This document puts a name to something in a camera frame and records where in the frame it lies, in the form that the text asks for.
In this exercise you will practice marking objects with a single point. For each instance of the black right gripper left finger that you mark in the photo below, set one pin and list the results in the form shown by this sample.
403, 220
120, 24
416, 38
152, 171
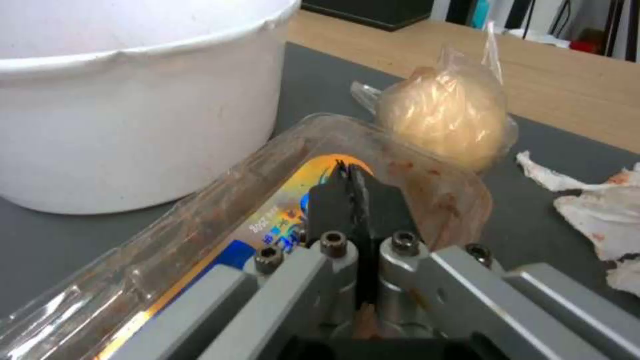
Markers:
280, 285

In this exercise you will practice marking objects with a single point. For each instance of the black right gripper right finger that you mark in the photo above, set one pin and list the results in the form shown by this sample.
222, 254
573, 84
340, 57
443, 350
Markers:
430, 296

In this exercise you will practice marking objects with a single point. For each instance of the clear plastic food tray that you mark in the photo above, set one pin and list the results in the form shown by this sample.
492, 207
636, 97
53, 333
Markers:
210, 221

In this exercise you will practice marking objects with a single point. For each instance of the bun in clear plastic bag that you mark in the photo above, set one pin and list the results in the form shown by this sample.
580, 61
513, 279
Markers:
445, 112

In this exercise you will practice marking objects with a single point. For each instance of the dark grey table mat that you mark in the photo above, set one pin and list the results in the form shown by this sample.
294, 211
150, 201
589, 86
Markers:
540, 210

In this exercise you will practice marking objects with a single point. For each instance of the crumpled stained white napkin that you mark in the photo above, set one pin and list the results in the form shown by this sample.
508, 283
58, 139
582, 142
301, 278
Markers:
600, 213

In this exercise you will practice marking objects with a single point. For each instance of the black box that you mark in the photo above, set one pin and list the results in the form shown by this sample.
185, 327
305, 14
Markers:
370, 11

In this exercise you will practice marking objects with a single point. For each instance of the small red object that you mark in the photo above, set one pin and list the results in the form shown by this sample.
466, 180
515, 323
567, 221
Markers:
582, 45

